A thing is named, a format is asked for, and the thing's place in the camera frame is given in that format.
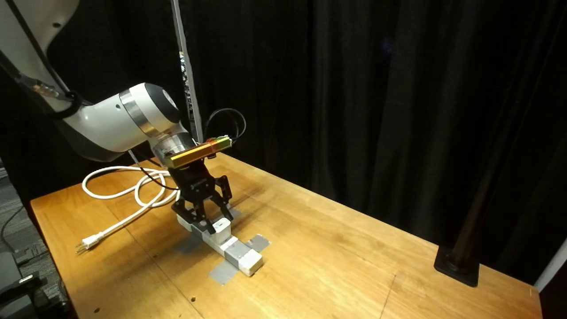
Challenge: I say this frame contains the white vertical pole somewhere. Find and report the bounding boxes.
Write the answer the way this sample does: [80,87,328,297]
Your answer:
[170,0,204,141]

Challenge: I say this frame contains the orange wrist camera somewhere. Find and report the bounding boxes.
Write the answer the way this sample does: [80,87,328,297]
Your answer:
[165,134,232,168]

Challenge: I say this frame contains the black stand base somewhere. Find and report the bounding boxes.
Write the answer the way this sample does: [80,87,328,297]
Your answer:
[434,180,491,287]

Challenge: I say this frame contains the grey tape strip near switch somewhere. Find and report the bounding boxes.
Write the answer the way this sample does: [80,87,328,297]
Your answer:
[177,218,237,255]

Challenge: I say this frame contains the small white charger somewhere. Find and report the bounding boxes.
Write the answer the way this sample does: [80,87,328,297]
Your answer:
[213,218,230,234]

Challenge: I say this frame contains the black curtain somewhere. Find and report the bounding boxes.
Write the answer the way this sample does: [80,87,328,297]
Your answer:
[0,0,565,276]

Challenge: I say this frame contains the white power strip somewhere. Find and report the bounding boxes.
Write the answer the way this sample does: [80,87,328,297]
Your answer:
[177,218,264,276]

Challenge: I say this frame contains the grey tape strip far end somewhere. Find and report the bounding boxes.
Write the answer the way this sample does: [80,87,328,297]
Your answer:
[211,234,269,283]

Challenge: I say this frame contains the white power cord with plug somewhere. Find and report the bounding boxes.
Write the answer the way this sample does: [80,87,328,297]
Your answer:
[78,164,183,253]

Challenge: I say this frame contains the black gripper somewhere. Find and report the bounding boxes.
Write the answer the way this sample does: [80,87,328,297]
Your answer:
[170,159,234,234]

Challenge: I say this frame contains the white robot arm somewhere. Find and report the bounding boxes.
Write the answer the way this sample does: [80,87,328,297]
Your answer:
[0,0,232,234]

